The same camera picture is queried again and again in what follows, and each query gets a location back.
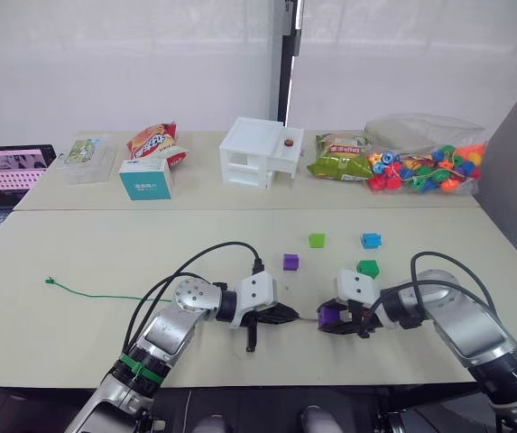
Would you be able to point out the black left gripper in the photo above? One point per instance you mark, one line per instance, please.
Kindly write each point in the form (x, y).
(252, 334)

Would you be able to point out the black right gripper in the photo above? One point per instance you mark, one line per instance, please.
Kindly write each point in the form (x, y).
(362, 322)

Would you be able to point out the purple plastic block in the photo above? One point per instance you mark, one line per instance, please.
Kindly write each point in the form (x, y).
(291, 262)
(329, 316)

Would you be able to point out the green lace with grey tip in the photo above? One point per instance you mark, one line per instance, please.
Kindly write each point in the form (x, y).
(49, 280)

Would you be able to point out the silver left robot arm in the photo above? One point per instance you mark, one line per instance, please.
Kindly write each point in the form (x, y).
(168, 334)

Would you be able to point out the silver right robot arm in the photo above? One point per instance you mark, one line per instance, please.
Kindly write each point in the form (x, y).
(465, 334)

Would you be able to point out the green band on arm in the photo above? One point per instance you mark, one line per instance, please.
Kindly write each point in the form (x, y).
(145, 367)

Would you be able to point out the clear bag of coloured beads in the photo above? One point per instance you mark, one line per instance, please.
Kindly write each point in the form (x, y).
(425, 167)

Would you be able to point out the dark green plastic block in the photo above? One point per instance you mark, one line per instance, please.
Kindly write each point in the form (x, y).
(368, 269)

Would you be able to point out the light green plastic block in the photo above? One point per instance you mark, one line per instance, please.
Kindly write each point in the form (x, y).
(317, 241)

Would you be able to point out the blue plastic block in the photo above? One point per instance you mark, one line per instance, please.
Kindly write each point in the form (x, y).
(371, 241)

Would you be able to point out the grey rounded shape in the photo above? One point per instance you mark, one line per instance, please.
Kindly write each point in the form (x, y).
(210, 425)
(317, 419)

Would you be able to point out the green snack bag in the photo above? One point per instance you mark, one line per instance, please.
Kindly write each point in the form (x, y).
(339, 158)

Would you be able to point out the white plastic model cabinet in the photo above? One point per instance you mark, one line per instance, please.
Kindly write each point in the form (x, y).
(249, 153)

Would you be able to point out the small red round object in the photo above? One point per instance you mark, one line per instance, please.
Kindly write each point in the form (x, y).
(288, 143)

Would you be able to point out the teal and white carton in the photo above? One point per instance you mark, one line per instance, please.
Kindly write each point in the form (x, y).
(145, 180)

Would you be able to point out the red snack bag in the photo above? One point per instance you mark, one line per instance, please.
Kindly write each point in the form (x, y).
(152, 140)

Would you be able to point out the grey partition panel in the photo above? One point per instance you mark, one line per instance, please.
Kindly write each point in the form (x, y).
(515, 189)

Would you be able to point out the clear plastic box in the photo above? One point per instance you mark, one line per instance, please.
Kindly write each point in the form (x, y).
(87, 158)

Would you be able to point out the black laptop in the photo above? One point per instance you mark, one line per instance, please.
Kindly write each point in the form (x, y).
(5, 171)

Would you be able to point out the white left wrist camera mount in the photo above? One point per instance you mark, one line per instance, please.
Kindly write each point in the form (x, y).
(255, 291)

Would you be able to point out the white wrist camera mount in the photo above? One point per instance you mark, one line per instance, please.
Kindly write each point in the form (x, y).
(357, 286)
(255, 291)

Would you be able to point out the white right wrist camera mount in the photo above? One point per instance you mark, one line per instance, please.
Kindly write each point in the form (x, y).
(357, 286)

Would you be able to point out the black window post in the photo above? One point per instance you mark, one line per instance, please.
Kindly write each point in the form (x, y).
(287, 81)

